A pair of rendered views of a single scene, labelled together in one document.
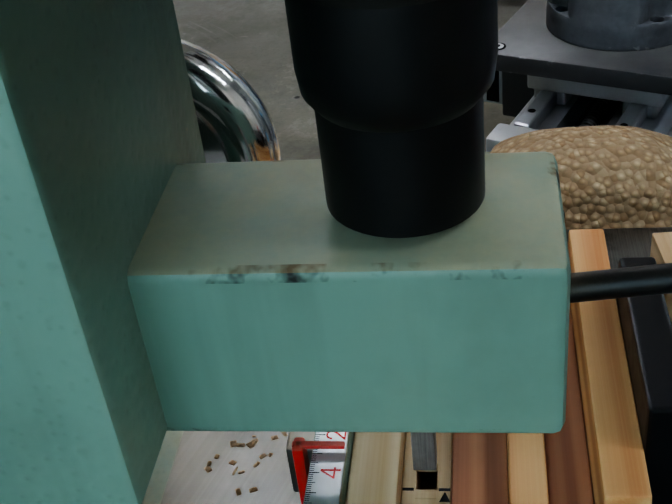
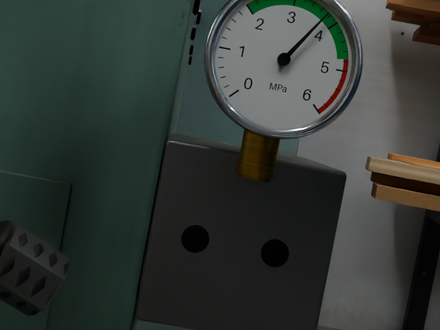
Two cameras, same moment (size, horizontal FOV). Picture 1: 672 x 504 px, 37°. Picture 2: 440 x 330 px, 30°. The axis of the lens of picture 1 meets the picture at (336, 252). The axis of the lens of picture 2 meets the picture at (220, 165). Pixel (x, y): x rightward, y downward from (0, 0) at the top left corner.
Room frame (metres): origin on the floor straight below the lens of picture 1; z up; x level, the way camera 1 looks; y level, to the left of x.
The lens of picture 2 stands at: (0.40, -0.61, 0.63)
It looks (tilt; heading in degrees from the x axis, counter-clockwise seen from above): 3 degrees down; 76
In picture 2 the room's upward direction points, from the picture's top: 11 degrees clockwise
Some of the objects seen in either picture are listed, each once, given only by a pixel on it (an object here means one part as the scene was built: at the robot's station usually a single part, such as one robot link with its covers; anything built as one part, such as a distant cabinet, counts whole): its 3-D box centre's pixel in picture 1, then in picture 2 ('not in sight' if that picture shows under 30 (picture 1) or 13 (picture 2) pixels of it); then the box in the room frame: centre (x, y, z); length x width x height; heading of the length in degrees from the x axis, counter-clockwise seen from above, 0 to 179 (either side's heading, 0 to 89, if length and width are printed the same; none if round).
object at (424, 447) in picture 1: (422, 416); not in sight; (0.28, -0.02, 0.97); 0.01 x 0.01 x 0.05; 80
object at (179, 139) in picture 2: not in sight; (236, 228); (0.51, -0.21, 0.58); 0.12 x 0.08 x 0.08; 80
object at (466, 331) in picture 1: (357, 305); not in sight; (0.28, -0.01, 1.03); 0.14 x 0.07 x 0.09; 80
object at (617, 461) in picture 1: (599, 410); not in sight; (0.30, -0.10, 0.94); 0.16 x 0.02 x 0.08; 170
